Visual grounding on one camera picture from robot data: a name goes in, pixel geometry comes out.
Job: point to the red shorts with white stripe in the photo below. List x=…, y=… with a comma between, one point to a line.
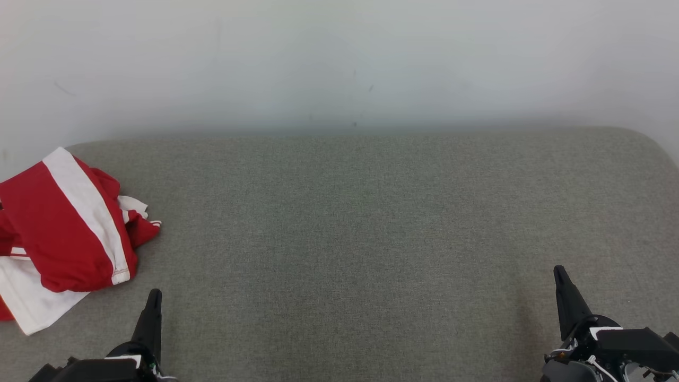
x=58, y=228

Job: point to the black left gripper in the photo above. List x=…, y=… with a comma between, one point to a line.
x=95, y=371

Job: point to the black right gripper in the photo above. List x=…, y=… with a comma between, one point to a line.
x=636, y=347

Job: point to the red Bulls 23 jersey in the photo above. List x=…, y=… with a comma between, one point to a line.
x=32, y=302

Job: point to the grey fabric sofa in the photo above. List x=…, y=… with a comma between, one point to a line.
x=345, y=239

